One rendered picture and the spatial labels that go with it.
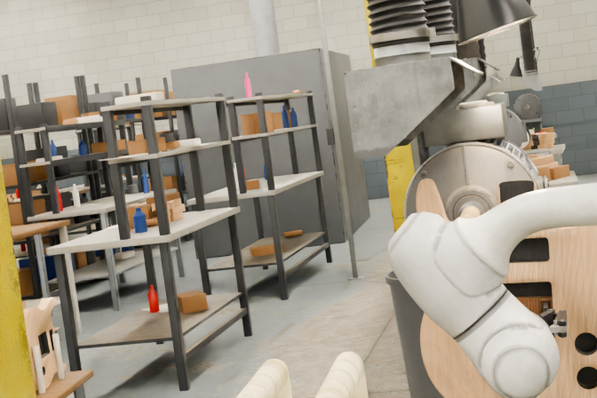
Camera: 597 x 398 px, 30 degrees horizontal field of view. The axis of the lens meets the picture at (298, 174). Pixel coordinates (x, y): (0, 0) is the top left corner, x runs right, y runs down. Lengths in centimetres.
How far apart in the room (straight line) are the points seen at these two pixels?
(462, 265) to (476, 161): 58
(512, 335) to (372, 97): 49
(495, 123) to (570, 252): 34
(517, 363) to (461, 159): 66
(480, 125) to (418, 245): 63
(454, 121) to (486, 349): 70
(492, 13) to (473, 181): 36
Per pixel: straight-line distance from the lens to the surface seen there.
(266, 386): 112
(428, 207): 189
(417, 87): 177
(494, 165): 206
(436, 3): 249
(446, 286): 151
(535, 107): 1130
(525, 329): 151
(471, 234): 151
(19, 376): 221
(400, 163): 929
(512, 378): 149
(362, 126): 178
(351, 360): 117
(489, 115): 210
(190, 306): 722
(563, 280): 189
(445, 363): 192
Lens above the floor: 147
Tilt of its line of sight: 3 degrees down
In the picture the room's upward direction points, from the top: 8 degrees counter-clockwise
